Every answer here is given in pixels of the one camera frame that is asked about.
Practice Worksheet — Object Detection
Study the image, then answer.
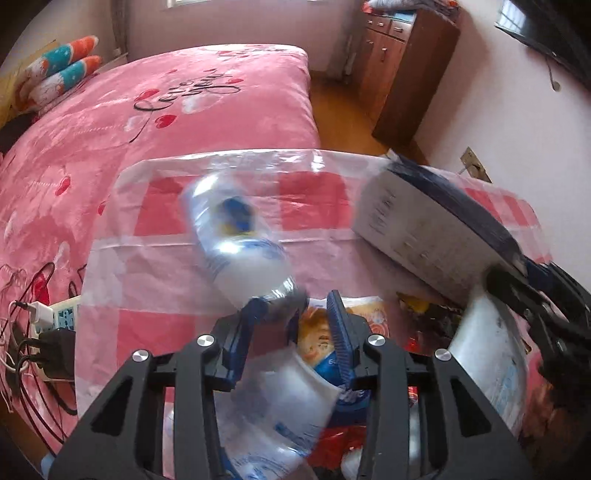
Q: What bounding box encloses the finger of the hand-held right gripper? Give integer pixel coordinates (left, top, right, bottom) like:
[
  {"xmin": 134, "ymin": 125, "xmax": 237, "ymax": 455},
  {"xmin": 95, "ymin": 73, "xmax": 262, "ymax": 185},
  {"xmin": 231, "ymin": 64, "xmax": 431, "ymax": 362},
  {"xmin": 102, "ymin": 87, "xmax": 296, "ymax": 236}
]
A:
[
  {"xmin": 522, "ymin": 258, "xmax": 591, "ymax": 328},
  {"xmin": 485, "ymin": 267, "xmax": 575, "ymax": 367}
]

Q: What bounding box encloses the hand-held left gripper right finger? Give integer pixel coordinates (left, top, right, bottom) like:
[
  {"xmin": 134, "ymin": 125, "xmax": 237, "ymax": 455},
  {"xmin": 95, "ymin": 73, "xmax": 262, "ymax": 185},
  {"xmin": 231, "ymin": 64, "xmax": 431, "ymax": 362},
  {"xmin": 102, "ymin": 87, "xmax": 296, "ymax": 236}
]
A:
[{"xmin": 325, "ymin": 291, "xmax": 539, "ymax": 480}]

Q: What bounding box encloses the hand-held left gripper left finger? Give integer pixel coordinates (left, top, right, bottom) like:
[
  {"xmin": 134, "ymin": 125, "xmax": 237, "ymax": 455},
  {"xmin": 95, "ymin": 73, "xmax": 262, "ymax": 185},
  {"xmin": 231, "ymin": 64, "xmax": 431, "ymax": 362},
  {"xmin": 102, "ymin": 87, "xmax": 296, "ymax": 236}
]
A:
[{"xmin": 48, "ymin": 298, "xmax": 266, "ymax": 480}]

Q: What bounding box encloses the yellow and blue snack packet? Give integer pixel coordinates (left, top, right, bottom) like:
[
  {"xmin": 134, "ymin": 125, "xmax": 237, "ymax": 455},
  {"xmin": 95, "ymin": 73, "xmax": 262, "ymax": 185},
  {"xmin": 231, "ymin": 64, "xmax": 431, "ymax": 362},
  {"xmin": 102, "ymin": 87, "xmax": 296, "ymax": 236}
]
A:
[{"xmin": 295, "ymin": 298, "xmax": 389, "ymax": 372}]

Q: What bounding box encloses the clear plastic bottle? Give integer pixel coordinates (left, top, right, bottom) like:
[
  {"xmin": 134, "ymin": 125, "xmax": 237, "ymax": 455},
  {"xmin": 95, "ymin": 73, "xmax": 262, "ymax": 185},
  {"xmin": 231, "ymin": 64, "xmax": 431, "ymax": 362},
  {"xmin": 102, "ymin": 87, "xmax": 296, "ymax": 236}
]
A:
[{"xmin": 180, "ymin": 171, "xmax": 308, "ymax": 319}]

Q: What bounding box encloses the white plastic bin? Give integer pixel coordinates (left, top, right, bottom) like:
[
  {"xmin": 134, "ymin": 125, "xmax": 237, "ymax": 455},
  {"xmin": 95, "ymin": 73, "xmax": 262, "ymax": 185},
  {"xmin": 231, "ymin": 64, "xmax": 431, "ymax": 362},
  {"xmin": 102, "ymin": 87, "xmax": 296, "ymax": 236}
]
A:
[{"xmin": 161, "ymin": 295, "xmax": 529, "ymax": 480}]

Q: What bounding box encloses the white and blue plastic packet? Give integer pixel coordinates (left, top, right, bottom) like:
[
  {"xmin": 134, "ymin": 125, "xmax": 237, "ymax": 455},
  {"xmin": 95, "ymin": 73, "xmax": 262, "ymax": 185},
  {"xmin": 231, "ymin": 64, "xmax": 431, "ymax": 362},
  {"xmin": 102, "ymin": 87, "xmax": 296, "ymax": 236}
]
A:
[{"xmin": 217, "ymin": 351, "xmax": 338, "ymax": 480}]

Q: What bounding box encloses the red snack packet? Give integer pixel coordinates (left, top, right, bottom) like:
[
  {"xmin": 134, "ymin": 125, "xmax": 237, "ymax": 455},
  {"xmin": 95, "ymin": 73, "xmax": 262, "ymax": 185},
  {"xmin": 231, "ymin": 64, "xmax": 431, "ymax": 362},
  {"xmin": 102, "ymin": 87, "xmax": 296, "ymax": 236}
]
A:
[{"xmin": 318, "ymin": 422, "xmax": 372, "ymax": 464}]

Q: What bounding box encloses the white and navy carton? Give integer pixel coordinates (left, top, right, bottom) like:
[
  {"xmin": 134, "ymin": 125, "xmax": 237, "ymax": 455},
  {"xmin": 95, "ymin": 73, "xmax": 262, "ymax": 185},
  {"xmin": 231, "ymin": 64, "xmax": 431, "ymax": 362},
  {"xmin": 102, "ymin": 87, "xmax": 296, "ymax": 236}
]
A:
[{"xmin": 353, "ymin": 154, "xmax": 525, "ymax": 298}]

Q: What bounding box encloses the dark and yellow snack packet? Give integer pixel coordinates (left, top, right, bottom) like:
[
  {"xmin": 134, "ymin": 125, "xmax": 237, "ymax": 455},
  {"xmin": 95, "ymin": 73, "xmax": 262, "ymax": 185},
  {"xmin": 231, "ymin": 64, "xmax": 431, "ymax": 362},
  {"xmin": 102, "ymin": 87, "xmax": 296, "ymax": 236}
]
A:
[{"xmin": 397, "ymin": 291, "xmax": 467, "ymax": 352}]

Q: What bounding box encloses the checkered plastic sheet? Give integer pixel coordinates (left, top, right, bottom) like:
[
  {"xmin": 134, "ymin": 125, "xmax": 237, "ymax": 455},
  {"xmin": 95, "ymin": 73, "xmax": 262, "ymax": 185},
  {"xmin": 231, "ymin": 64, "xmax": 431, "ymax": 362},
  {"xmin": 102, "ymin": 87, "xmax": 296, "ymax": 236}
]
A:
[{"xmin": 74, "ymin": 148, "xmax": 555, "ymax": 480}]

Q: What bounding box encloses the white power strip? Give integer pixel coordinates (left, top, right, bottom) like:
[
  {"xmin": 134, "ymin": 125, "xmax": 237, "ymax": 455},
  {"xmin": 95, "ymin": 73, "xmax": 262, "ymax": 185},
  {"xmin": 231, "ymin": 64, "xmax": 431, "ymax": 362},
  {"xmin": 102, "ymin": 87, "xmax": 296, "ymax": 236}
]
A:
[{"xmin": 28, "ymin": 295, "xmax": 83, "ymax": 384}]

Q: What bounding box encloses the black charger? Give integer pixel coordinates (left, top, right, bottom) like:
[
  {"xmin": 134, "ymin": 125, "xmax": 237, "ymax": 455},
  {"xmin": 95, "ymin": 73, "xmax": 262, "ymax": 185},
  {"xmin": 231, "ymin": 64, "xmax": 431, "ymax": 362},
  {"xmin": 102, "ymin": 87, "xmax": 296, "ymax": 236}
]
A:
[{"xmin": 21, "ymin": 330, "xmax": 77, "ymax": 381}]

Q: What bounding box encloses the white plug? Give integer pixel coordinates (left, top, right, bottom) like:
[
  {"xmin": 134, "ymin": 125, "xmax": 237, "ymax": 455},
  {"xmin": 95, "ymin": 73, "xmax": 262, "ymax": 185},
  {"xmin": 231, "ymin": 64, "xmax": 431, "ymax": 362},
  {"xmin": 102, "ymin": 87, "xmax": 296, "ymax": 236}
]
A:
[{"xmin": 14, "ymin": 300, "xmax": 54, "ymax": 330}]

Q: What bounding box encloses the brown wooden cabinet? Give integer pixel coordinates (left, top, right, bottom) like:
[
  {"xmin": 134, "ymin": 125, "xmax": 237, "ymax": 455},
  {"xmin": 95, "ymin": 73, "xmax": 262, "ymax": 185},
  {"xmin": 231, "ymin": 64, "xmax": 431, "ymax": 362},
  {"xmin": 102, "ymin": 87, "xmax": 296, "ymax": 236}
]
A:
[{"xmin": 353, "ymin": 4, "xmax": 462, "ymax": 155}]

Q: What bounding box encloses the red and white cloth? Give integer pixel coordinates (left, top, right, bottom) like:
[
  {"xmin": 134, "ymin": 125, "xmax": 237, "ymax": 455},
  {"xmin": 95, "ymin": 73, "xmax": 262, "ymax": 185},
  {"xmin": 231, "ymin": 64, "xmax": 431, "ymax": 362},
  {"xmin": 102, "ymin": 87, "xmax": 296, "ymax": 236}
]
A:
[{"xmin": 362, "ymin": 0, "xmax": 460, "ymax": 16}]

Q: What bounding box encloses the orange and teal pillow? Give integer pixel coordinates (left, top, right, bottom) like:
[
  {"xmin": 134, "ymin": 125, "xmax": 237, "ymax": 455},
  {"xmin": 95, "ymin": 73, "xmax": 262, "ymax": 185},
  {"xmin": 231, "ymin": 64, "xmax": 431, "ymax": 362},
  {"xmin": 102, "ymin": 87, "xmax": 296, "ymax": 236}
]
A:
[
  {"xmin": 21, "ymin": 34, "xmax": 100, "ymax": 79},
  {"xmin": 28, "ymin": 55, "xmax": 105, "ymax": 114}
]

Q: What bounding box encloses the wall socket plate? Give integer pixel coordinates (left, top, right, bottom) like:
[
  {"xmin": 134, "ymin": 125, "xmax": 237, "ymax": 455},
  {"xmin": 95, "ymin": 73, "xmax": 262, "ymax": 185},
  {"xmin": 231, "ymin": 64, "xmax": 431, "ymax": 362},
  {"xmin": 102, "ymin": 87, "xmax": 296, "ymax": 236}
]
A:
[{"xmin": 462, "ymin": 147, "xmax": 493, "ymax": 184}]

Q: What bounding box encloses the black cable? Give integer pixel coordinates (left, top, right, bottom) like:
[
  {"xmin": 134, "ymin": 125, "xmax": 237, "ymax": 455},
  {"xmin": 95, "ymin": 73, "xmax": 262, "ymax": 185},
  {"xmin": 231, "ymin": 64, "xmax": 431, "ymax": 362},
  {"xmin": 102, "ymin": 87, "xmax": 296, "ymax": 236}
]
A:
[{"xmin": 0, "ymin": 263, "xmax": 81, "ymax": 444}]

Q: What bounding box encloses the wall television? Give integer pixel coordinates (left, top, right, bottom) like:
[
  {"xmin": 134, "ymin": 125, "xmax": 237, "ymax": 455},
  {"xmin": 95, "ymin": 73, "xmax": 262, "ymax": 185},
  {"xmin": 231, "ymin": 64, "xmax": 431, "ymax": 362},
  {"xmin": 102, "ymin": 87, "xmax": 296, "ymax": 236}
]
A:
[{"xmin": 496, "ymin": 0, "xmax": 591, "ymax": 88}]

